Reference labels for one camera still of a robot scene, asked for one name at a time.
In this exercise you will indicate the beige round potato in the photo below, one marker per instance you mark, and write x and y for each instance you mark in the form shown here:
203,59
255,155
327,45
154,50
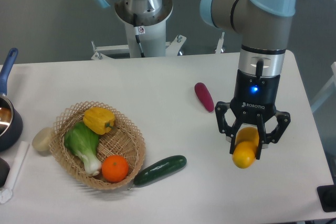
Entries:
42,139

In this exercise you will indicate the dark green cucumber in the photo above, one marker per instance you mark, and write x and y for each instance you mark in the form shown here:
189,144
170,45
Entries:
159,170

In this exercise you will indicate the black device at edge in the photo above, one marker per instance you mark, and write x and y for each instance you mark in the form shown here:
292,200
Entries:
326,196

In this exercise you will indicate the orange tangerine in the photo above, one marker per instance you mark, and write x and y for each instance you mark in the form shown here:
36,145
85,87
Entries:
115,168

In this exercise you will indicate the dark round object left edge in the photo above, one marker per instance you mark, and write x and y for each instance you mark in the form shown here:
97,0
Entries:
4,171

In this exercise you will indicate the green bok choy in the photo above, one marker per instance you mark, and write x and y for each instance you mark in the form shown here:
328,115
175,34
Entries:
83,143

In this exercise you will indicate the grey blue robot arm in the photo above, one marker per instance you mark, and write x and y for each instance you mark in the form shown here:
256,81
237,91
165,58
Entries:
265,28

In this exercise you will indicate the dark blue saucepan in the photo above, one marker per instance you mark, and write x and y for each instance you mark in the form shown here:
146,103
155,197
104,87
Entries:
11,120

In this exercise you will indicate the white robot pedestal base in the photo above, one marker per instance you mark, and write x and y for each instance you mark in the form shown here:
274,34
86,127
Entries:
145,26

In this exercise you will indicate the woven wicker basket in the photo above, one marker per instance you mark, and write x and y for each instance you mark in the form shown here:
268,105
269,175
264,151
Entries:
125,139

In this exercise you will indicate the purple sweet potato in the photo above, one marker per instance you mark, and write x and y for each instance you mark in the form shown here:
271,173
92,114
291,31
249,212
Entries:
204,96

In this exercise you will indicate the yellow bell pepper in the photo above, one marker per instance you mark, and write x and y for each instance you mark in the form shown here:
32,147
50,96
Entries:
100,120

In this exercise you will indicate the white plastic utensil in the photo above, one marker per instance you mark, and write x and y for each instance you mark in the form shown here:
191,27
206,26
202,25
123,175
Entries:
7,190

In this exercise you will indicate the yellow orange mango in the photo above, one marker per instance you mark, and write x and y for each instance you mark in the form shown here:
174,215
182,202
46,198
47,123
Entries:
246,144

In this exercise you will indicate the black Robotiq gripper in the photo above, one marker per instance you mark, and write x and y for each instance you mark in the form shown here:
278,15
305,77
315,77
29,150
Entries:
253,103

